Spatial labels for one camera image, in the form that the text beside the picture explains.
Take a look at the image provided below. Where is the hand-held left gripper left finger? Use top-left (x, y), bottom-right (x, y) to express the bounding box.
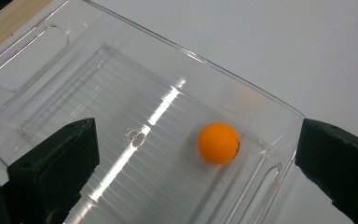
top-left (6, 117), bottom-right (101, 224)

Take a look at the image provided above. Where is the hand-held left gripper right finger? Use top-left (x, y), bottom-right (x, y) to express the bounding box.
top-left (294, 119), bottom-right (358, 224)

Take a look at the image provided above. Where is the clear plastic tray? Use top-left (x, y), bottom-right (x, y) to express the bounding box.
top-left (0, 0), bottom-right (306, 224)

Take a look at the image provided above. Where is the orange ping pong ball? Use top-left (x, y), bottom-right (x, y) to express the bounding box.
top-left (197, 121), bottom-right (241, 165)

